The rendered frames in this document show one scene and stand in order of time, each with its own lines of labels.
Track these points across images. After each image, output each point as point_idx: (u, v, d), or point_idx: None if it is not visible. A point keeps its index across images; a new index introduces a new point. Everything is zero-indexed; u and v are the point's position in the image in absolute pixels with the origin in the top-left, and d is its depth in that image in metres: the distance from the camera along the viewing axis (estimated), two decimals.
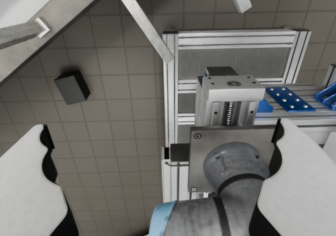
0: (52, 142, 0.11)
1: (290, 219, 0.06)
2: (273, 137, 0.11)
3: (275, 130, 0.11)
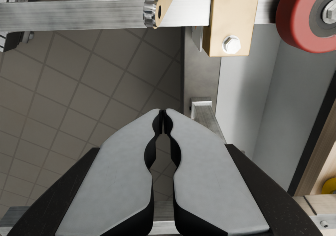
0: (162, 128, 0.12)
1: (205, 200, 0.07)
2: (165, 129, 0.12)
3: (165, 122, 0.12)
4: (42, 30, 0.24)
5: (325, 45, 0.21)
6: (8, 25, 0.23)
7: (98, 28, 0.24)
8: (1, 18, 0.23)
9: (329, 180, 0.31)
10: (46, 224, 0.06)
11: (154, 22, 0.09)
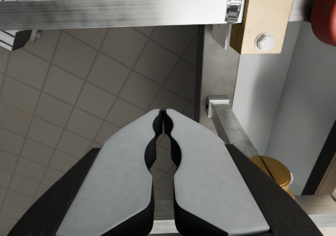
0: (162, 128, 0.12)
1: (205, 200, 0.07)
2: (165, 129, 0.12)
3: (165, 122, 0.12)
4: (74, 28, 0.24)
5: None
6: (40, 22, 0.23)
7: (130, 25, 0.24)
8: (34, 16, 0.23)
9: None
10: (46, 224, 0.06)
11: (237, 17, 0.09)
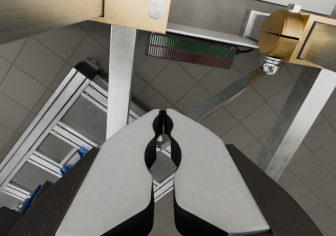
0: (162, 128, 0.12)
1: (205, 200, 0.07)
2: (165, 129, 0.12)
3: (165, 122, 0.12)
4: None
5: None
6: None
7: (292, 155, 0.30)
8: None
9: None
10: (46, 224, 0.06)
11: None
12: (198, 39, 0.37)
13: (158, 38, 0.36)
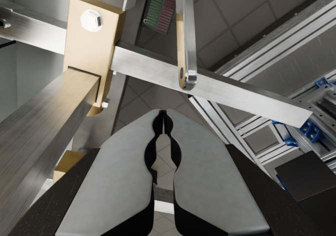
0: (162, 128, 0.12)
1: (205, 200, 0.07)
2: (165, 129, 0.12)
3: (165, 122, 0.12)
4: None
5: None
6: None
7: None
8: None
9: None
10: (46, 224, 0.06)
11: (184, 86, 0.10)
12: None
13: (150, 16, 0.32)
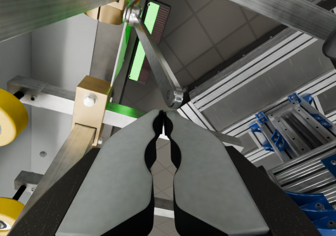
0: (162, 128, 0.12)
1: (205, 201, 0.07)
2: (165, 131, 0.12)
3: (164, 124, 0.12)
4: None
5: None
6: (305, 8, 0.24)
7: None
8: (304, 15, 0.24)
9: None
10: (46, 224, 0.06)
11: (173, 99, 0.11)
12: (137, 39, 0.41)
13: (133, 73, 0.44)
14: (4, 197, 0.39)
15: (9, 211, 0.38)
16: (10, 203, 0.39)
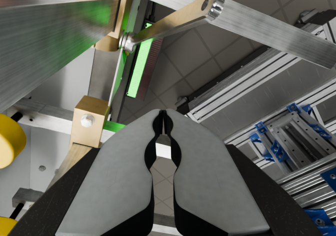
0: (162, 128, 0.12)
1: (205, 200, 0.07)
2: (165, 129, 0.12)
3: (165, 122, 0.12)
4: (273, 18, 0.24)
5: None
6: (295, 34, 0.25)
7: None
8: (295, 41, 0.25)
9: None
10: (46, 224, 0.06)
11: None
12: (134, 58, 0.42)
13: (131, 90, 0.45)
14: (2, 216, 0.39)
15: (6, 231, 0.38)
16: (7, 222, 0.39)
